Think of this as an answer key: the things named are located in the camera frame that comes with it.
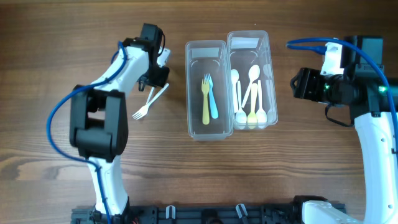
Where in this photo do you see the yellow plastic fork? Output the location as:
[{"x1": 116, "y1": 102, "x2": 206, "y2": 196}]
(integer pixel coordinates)
[{"x1": 201, "y1": 78, "x2": 210, "y2": 125}]

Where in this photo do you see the white spoon diagonal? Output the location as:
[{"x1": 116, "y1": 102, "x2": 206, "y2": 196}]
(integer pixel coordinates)
[{"x1": 242, "y1": 65, "x2": 260, "y2": 107}]

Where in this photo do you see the thin white plastic spoon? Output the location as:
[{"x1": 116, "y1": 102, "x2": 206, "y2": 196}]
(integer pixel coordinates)
[{"x1": 256, "y1": 80, "x2": 267, "y2": 123}]

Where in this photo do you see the yellow plastic spoon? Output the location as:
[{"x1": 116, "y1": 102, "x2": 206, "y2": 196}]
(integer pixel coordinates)
[{"x1": 248, "y1": 83, "x2": 258, "y2": 125}]

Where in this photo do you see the light blue plastic fork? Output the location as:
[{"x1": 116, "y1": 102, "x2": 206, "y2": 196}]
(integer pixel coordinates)
[{"x1": 205, "y1": 73, "x2": 219, "y2": 119}]

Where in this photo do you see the curved white plastic fork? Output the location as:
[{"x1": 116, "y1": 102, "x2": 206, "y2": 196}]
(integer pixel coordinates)
[{"x1": 146, "y1": 87, "x2": 155, "y2": 105}]

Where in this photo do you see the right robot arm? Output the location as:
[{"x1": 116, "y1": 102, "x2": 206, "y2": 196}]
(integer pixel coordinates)
[{"x1": 286, "y1": 35, "x2": 397, "y2": 223}]

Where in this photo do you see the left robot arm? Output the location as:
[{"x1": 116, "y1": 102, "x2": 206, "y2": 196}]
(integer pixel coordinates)
[{"x1": 70, "y1": 24, "x2": 170, "y2": 220}]

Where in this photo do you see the right clear plastic container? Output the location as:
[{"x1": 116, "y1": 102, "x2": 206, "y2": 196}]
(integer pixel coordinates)
[{"x1": 227, "y1": 30, "x2": 278, "y2": 130}]

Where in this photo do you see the clear plastic container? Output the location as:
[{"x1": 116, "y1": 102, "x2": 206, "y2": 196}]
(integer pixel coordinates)
[
  {"x1": 227, "y1": 30, "x2": 278, "y2": 130},
  {"x1": 185, "y1": 40, "x2": 233, "y2": 141}
]

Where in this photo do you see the left clear plastic container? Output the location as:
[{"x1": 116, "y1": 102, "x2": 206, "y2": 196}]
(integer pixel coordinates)
[{"x1": 185, "y1": 40, "x2": 233, "y2": 141}]

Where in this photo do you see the left blue cable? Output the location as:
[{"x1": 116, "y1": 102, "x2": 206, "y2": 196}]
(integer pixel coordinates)
[{"x1": 45, "y1": 40, "x2": 128, "y2": 224}]

